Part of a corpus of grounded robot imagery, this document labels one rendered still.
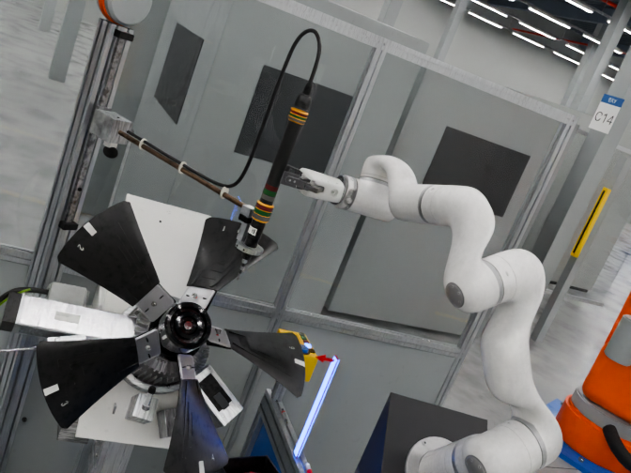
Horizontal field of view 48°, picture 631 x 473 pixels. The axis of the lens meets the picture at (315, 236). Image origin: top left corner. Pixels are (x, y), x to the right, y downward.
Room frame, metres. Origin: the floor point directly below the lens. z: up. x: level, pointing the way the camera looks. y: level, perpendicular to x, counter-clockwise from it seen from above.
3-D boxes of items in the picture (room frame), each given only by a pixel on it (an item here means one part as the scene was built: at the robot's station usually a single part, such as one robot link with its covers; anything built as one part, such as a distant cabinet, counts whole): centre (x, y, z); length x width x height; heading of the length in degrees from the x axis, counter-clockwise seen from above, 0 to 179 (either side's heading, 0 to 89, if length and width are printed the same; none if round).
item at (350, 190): (1.74, -0.03, 1.64); 0.09 x 0.03 x 0.08; 23
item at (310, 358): (2.08, -0.07, 1.02); 0.16 x 0.10 x 0.11; 23
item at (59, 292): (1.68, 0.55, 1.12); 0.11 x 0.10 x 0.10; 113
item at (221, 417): (1.71, 0.11, 0.98); 0.20 x 0.16 x 0.20; 23
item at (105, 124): (1.99, 0.68, 1.52); 0.10 x 0.07 x 0.08; 58
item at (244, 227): (1.67, 0.15, 1.48); 0.09 x 0.07 x 0.10; 58
